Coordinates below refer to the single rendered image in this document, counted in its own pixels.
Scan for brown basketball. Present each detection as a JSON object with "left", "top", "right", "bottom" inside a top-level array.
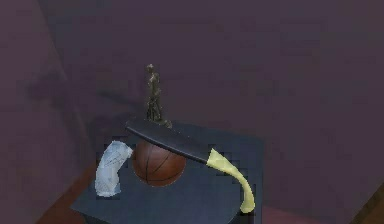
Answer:
[{"left": 132, "top": 139, "right": 187, "bottom": 187}]

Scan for dark bronze figure statue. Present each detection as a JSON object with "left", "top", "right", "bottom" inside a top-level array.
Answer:
[{"left": 144, "top": 63, "right": 173, "bottom": 129}]

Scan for dark blue square table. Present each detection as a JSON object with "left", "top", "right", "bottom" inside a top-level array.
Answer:
[{"left": 69, "top": 119, "right": 267, "bottom": 224}]

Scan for pale blue crumpled cloth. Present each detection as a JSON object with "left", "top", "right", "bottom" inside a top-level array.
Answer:
[{"left": 94, "top": 140, "right": 134, "bottom": 198}]

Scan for black bat with yellow handle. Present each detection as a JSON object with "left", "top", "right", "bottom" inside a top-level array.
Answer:
[{"left": 125, "top": 118, "right": 256, "bottom": 214}]

